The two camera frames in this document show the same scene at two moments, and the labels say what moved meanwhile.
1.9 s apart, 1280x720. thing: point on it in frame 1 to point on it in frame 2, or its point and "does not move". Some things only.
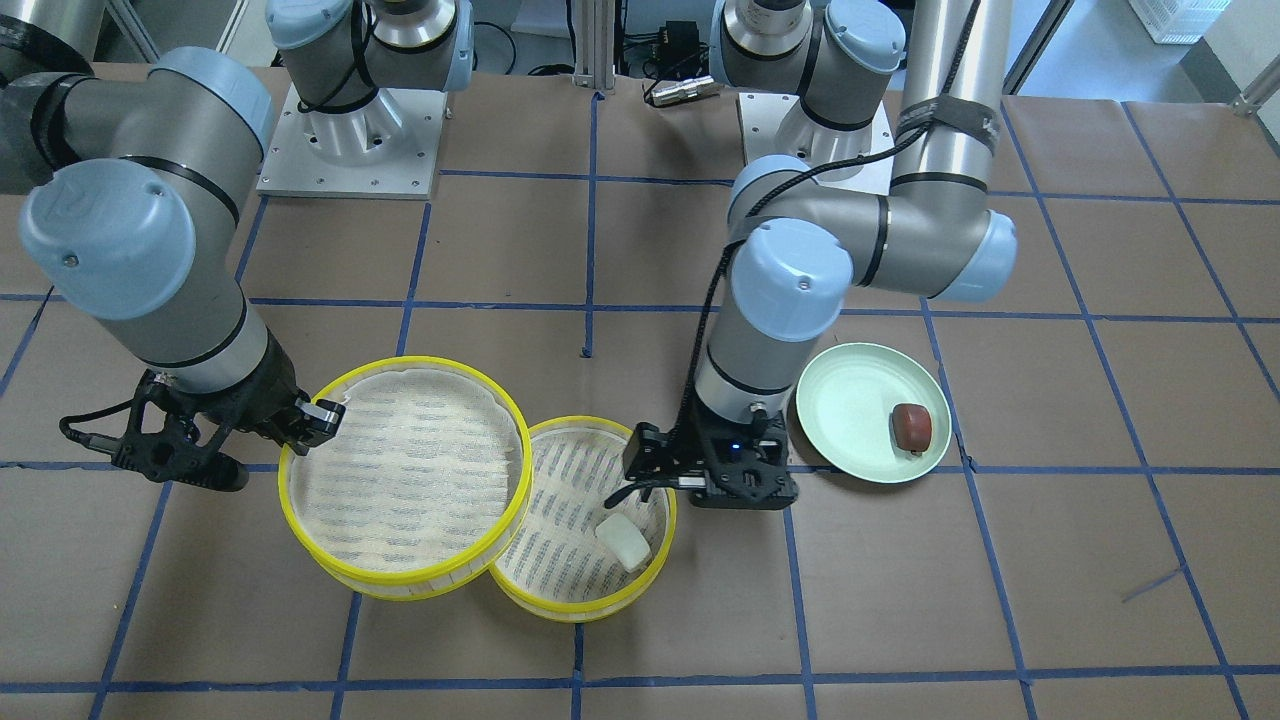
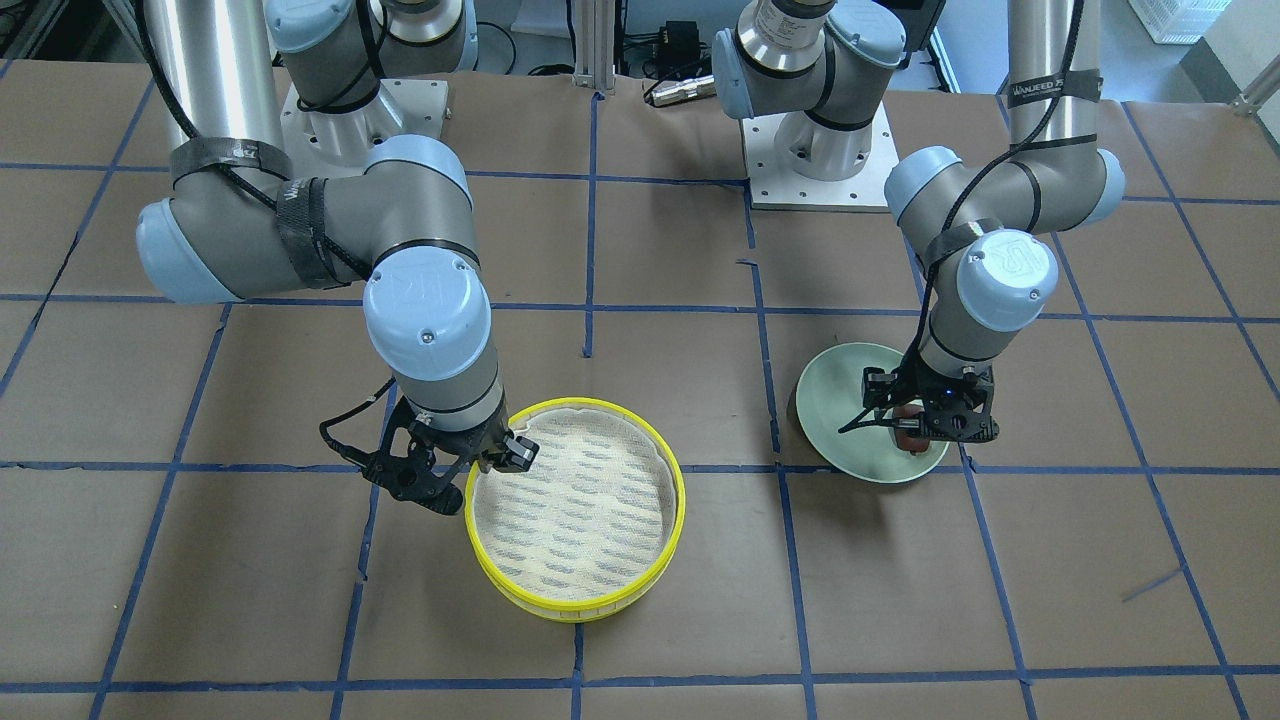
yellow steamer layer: [418, 488] to [582, 511]
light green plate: [845, 401] does not move
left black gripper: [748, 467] to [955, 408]
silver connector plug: [670, 92] does not move
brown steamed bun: [912, 426] does not move
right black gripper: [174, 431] to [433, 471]
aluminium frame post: [594, 44] does not move
